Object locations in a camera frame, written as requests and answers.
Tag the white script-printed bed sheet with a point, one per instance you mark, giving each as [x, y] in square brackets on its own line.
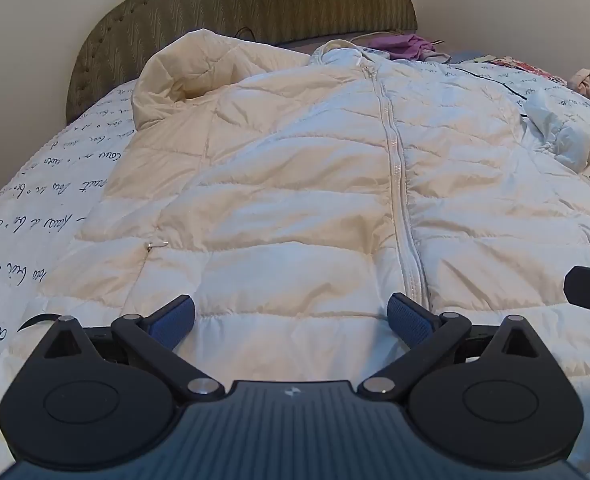
[50, 185]

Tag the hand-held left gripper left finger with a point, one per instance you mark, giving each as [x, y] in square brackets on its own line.
[171, 318]

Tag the purple cloth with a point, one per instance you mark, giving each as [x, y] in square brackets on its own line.
[400, 44]

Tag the floral printed cloth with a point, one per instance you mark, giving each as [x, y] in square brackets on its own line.
[525, 70]

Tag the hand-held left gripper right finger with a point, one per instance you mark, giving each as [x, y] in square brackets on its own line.
[411, 321]

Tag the cream puffer jacket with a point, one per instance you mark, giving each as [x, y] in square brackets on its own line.
[295, 175]

